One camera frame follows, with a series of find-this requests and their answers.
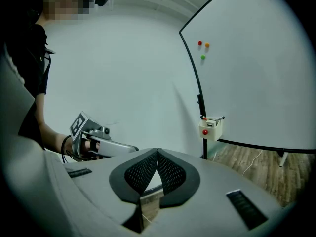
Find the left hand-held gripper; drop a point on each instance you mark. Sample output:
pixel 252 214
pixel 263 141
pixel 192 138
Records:
pixel 78 126

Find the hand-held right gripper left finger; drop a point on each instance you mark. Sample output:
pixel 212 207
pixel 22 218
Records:
pixel 118 181

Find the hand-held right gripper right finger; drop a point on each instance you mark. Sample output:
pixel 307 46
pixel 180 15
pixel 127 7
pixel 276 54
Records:
pixel 191 181

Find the red whiteboard marker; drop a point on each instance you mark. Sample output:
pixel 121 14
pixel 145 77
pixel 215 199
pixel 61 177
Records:
pixel 204 118

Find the black whiteboard marker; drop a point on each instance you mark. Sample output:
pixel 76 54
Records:
pixel 219 118

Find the person's left forearm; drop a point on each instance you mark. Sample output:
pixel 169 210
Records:
pixel 53 138

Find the person's left hand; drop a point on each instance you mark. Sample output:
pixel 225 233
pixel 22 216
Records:
pixel 88 146

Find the white stand leg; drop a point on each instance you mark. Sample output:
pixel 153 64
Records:
pixel 283 159

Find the person's black shirt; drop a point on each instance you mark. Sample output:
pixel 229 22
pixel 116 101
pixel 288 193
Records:
pixel 32 65

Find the black frame clip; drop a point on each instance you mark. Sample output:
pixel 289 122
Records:
pixel 198 99

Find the white whiteboard with black frame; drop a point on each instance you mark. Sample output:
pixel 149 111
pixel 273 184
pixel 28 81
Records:
pixel 251 65

